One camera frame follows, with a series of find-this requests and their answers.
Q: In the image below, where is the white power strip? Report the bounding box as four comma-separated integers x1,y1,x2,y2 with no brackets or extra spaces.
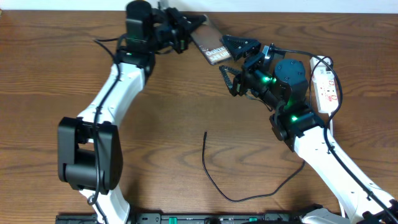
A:
310,57,338,115

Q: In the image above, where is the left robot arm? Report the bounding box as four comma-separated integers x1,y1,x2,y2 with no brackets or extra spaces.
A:
56,1,207,223

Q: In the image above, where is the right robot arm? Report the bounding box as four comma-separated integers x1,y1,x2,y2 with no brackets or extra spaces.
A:
220,35,397,223

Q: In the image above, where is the black charger cable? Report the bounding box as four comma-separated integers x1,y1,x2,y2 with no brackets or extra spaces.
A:
201,130,307,203

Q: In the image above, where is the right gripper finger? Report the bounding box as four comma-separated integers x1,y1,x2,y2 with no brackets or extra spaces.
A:
221,35,261,61
219,65,242,95

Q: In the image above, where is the white charger plug adapter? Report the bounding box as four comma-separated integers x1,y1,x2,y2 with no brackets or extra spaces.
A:
316,64,335,80

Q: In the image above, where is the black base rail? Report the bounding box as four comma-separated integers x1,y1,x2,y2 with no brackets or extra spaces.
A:
55,213,300,224

